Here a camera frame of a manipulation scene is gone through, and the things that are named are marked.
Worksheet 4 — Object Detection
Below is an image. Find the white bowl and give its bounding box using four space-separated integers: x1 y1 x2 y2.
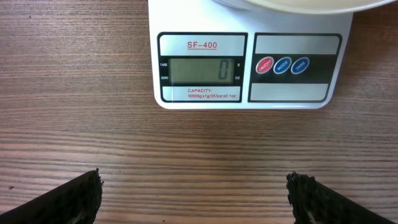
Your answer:
215 0 395 15

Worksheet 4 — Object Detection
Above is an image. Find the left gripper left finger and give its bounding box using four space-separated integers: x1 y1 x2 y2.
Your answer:
1 169 103 224

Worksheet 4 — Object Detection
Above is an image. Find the white digital kitchen scale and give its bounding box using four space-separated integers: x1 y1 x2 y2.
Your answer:
148 1 353 110

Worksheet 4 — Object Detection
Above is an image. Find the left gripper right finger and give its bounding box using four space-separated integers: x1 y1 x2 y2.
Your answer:
286 172 394 224

